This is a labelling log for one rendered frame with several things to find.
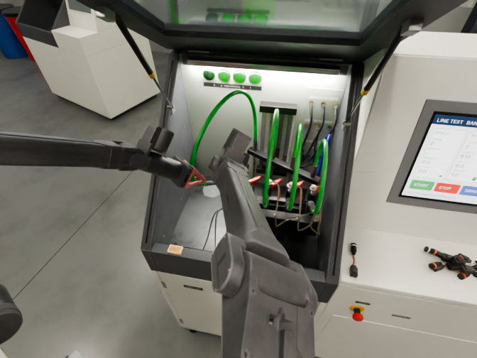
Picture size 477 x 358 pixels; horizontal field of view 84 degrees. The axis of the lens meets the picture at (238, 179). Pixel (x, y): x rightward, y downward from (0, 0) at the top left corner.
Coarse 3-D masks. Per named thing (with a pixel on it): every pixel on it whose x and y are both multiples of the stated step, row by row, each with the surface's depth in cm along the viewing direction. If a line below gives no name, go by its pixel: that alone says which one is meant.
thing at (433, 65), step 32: (416, 64) 69; (448, 64) 68; (384, 96) 75; (416, 96) 73; (448, 96) 72; (384, 128) 79; (384, 160) 84; (352, 192) 92; (384, 192) 89; (352, 224) 98; (384, 224) 96; (416, 224) 93; (448, 224) 91; (352, 288) 86; (320, 320) 110; (352, 320) 103; (384, 320) 98; (416, 320) 93; (448, 320) 89; (320, 352) 139; (352, 352) 130; (384, 352) 121; (416, 352) 114; (448, 352) 107
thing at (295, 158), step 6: (300, 126) 81; (300, 132) 79; (300, 138) 78; (294, 144) 97; (300, 144) 77; (294, 150) 98; (300, 150) 76; (294, 156) 100; (294, 162) 102; (294, 168) 76; (294, 174) 76; (294, 180) 76; (294, 186) 76; (294, 192) 77; (288, 198) 96; (294, 198) 78; (288, 204) 88; (288, 210) 84
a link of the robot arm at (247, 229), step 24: (216, 168) 61; (240, 168) 59; (240, 192) 44; (240, 216) 38; (264, 216) 40; (240, 240) 30; (264, 240) 32; (216, 264) 28; (240, 264) 26; (288, 264) 32; (216, 288) 26; (312, 288) 29
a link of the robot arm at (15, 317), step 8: (0, 304) 52; (8, 304) 53; (0, 312) 51; (8, 312) 52; (16, 312) 53; (0, 320) 51; (8, 320) 52; (16, 320) 53; (0, 328) 52; (8, 328) 53; (16, 328) 54; (0, 336) 52; (8, 336) 53; (0, 344) 53
